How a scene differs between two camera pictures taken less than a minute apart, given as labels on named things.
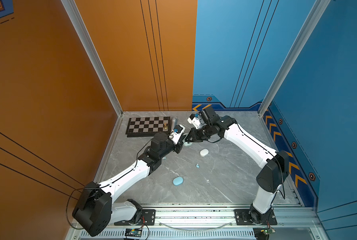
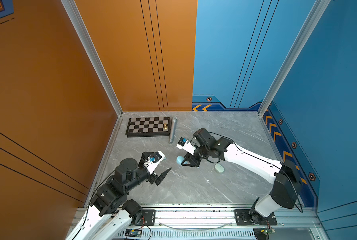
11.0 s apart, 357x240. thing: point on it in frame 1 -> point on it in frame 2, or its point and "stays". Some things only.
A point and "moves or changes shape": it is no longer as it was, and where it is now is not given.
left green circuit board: x=133 y=232 stays
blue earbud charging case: x=177 y=181 -> x=179 y=159
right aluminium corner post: x=319 y=8 stays
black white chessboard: x=148 y=126 stays
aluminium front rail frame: x=214 y=221 stays
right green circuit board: x=267 y=231 stays
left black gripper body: x=177 y=147 -> x=153 y=177
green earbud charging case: x=186 y=144 moves or changes shape
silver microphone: x=174 y=120 stays
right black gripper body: x=200 y=134 -> x=193 y=159
